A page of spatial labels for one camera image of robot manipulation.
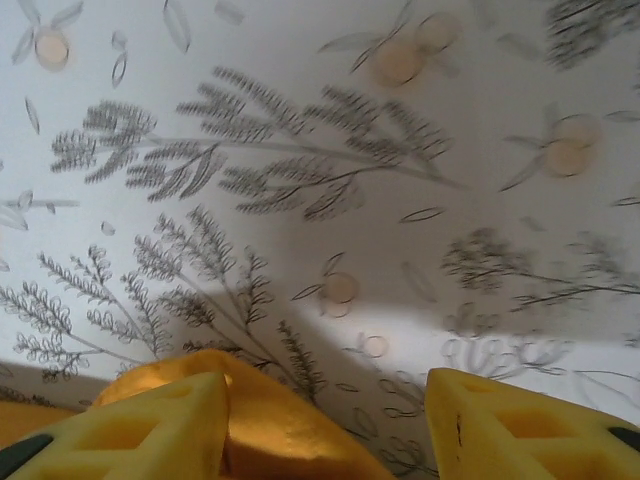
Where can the floral patterned table cover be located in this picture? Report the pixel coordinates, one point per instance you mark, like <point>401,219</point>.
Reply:
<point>320,175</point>

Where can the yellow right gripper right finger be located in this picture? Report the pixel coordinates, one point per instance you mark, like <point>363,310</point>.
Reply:
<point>525,425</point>

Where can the orange t-shirt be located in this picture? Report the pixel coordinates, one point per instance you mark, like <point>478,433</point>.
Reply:
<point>280,420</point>

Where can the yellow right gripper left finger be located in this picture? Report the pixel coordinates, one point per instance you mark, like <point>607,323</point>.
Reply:
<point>140,430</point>

